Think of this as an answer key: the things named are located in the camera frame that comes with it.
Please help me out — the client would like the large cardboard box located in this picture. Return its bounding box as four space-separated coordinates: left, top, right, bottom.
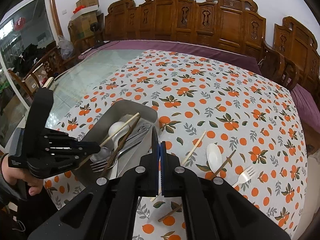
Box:
71 11 99 39

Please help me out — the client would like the white plastic fork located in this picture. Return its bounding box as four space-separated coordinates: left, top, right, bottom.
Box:
232 165 257 187

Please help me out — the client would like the black clothes pile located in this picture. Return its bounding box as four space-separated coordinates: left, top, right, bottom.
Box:
14 44 45 70

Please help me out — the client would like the small brown cardboard box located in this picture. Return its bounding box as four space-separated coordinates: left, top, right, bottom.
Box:
76 0 99 9

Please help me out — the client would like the white flat box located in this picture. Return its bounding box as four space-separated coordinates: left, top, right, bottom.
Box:
70 6 98 20

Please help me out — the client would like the wooden door frame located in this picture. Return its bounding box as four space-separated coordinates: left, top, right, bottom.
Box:
37 0 64 38

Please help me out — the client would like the carved wooden armchair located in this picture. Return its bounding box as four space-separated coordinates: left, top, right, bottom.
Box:
272 16 320 98

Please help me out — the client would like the red paper window decoration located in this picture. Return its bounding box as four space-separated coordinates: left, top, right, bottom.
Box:
14 17 27 30

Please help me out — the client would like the metal spoon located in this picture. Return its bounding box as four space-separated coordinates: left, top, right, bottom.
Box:
110 122 152 180
90 135 140 163

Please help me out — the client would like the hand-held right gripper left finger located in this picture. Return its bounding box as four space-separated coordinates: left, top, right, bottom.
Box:
27 126 160 240

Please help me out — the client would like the carved wooden sofa bench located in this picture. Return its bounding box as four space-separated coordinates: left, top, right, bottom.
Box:
68 0 300 90

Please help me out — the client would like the person's left forearm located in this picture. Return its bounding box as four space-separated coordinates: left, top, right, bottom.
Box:
0 166 27 213

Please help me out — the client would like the long purple seat cushion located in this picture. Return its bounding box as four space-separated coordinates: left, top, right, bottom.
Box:
79 40 262 74

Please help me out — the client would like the white plastic spoon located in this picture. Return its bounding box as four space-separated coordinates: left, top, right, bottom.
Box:
108 121 131 155
206 143 223 172

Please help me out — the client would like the grey plastic bag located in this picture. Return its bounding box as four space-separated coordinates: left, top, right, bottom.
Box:
57 35 75 58

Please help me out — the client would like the person's left hand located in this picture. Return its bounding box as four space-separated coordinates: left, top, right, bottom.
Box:
0 153 45 198

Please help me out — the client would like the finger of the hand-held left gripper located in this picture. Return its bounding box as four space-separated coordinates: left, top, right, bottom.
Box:
40 127 106 162
27 87 55 137

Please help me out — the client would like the wooden chair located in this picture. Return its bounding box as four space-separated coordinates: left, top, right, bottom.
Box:
7 46 68 98

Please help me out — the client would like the orange fruit print tablecloth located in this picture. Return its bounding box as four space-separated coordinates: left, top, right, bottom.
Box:
44 49 307 240

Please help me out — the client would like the rectangular metal tray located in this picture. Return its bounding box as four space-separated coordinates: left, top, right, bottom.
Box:
71 99 159 189

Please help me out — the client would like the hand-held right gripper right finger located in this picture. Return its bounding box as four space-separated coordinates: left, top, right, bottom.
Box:
160 141 292 240

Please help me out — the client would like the square purple seat cushion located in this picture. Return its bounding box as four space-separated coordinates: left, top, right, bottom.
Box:
290 84 320 140

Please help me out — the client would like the light wooden chopstick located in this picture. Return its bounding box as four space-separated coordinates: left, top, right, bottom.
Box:
149 131 207 202
80 112 140 167

